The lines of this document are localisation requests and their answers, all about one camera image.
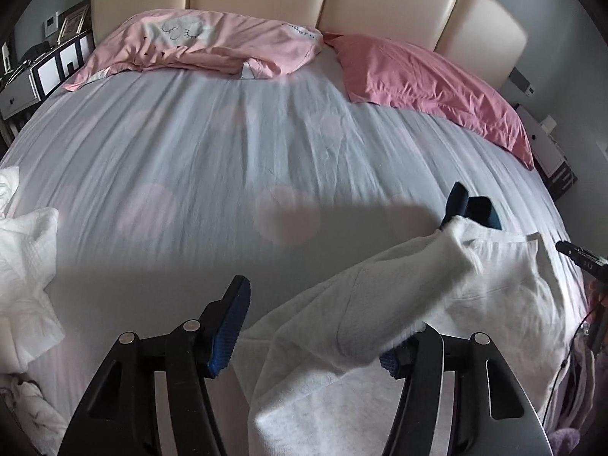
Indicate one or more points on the plain pink pillow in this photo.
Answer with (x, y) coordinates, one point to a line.
(418, 80)

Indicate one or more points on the purple fleece robe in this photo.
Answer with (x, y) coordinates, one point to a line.
(565, 441)

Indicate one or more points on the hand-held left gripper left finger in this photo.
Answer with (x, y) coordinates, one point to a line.
(228, 337)

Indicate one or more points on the white garment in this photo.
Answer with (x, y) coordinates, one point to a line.
(28, 270)

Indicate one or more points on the bed with dotted grey sheet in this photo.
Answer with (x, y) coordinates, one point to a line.
(213, 152)

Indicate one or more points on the light grey garment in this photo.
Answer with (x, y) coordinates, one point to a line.
(28, 403)

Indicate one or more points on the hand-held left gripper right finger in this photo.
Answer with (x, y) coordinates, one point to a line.
(392, 362)

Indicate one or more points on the photo frame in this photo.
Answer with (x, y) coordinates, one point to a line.
(72, 21)

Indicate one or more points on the dark small bundle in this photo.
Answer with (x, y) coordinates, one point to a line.
(37, 51)

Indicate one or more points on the pink pillow with cloud print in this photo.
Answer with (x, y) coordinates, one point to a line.
(228, 38)

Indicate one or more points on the white bedside table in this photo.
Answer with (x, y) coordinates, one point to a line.
(14, 97)
(546, 147)

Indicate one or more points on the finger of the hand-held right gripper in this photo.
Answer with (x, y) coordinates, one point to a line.
(456, 199)
(482, 211)

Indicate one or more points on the person's right hand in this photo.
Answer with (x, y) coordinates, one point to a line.
(601, 294)

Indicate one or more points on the grey printed sweatshirt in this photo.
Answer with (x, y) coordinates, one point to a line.
(498, 285)

